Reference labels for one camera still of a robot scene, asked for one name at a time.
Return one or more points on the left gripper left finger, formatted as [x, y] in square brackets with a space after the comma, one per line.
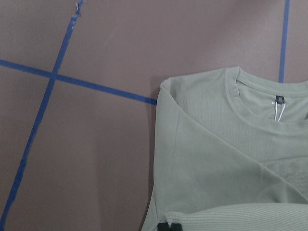
[163, 227]

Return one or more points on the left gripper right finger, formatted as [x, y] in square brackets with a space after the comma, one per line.
[176, 227]

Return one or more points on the light green long-sleeve shirt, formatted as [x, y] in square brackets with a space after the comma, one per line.
[231, 153]

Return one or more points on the blue tape line crosswise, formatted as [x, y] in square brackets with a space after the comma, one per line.
[78, 82]

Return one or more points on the blue tape line lengthwise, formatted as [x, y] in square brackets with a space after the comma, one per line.
[284, 41]
[52, 77]

